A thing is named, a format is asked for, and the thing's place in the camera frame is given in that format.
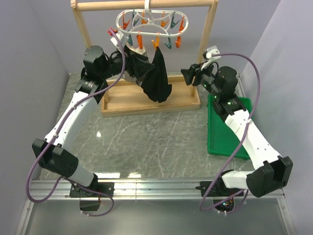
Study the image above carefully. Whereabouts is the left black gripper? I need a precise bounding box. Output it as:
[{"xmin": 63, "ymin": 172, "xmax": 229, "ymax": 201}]
[{"xmin": 100, "ymin": 45, "xmax": 155, "ymax": 80}]

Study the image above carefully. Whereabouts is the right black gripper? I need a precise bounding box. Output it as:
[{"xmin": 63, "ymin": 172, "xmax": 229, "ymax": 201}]
[{"xmin": 179, "ymin": 61, "xmax": 222, "ymax": 99}]

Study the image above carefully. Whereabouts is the black underwear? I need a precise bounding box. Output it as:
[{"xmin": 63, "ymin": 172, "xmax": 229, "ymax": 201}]
[{"xmin": 141, "ymin": 47, "xmax": 172, "ymax": 103}]

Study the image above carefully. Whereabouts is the orange clothes peg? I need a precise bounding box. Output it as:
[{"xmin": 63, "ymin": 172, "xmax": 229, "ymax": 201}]
[{"xmin": 152, "ymin": 37, "xmax": 159, "ymax": 50}]

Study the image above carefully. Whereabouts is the white plastic clip hanger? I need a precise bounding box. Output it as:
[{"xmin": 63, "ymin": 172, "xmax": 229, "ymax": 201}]
[{"xmin": 115, "ymin": 0, "xmax": 189, "ymax": 38}]

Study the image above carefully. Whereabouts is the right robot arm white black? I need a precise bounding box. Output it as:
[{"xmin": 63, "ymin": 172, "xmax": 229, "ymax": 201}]
[{"xmin": 181, "ymin": 64, "xmax": 293, "ymax": 198}]

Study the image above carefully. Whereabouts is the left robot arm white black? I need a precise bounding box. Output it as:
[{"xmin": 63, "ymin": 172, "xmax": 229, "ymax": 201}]
[{"xmin": 32, "ymin": 46, "xmax": 155, "ymax": 197}]

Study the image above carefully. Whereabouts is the grey underwear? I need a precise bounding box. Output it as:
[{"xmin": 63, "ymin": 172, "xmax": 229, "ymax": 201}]
[{"xmin": 124, "ymin": 46, "xmax": 154, "ymax": 86}]

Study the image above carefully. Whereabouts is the orange peg holding grey underwear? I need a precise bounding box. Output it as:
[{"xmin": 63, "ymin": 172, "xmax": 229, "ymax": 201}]
[{"xmin": 136, "ymin": 34, "xmax": 143, "ymax": 49}]

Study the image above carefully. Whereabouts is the teal clothes peg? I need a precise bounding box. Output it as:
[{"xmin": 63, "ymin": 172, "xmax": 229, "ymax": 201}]
[{"xmin": 163, "ymin": 37, "xmax": 172, "ymax": 49}]

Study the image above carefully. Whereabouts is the wooden hanging rack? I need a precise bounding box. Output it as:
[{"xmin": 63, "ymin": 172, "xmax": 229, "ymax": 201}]
[{"xmin": 70, "ymin": 0, "xmax": 218, "ymax": 117}]

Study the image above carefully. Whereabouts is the green plastic tray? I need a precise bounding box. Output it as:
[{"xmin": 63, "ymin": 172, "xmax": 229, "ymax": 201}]
[{"xmin": 207, "ymin": 95, "xmax": 240, "ymax": 157}]

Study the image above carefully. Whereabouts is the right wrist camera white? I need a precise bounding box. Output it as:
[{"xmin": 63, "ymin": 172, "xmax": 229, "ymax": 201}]
[{"xmin": 201, "ymin": 46, "xmax": 221, "ymax": 70}]

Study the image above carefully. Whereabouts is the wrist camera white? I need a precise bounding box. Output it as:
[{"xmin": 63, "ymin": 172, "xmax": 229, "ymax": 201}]
[
  {"xmin": 201, "ymin": 46, "xmax": 221, "ymax": 70},
  {"xmin": 107, "ymin": 28, "xmax": 129, "ymax": 47}
]

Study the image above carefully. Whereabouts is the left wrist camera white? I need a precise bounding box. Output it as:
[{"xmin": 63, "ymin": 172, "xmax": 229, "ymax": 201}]
[{"xmin": 107, "ymin": 28, "xmax": 129, "ymax": 47}]

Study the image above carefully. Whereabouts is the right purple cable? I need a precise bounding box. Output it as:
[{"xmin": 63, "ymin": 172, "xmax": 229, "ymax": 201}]
[{"xmin": 199, "ymin": 52, "xmax": 261, "ymax": 213}]

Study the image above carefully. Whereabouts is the purple cable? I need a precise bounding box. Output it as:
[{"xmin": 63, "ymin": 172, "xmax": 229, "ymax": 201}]
[
  {"xmin": 199, "ymin": 52, "xmax": 261, "ymax": 213},
  {"xmin": 25, "ymin": 28, "xmax": 127, "ymax": 217}
]

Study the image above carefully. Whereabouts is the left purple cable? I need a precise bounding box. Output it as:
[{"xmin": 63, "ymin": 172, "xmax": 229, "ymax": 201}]
[{"xmin": 25, "ymin": 28, "xmax": 127, "ymax": 217}]

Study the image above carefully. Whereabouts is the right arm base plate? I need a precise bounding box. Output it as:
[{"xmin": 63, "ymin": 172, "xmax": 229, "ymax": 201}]
[{"xmin": 195, "ymin": 181, "xmax": 242, "ymax": 197}]

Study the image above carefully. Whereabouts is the aluminium mounting rail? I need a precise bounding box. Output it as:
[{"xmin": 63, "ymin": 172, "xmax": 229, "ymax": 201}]
[{"xmin": 30, "ymin": 178, "xmax": 285, "ymax": 200}]

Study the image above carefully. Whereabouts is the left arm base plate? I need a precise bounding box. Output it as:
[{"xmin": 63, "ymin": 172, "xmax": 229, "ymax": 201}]
[{"xmin": 69, "ymin": 182, "xmax": 114, "ymax": 198}]

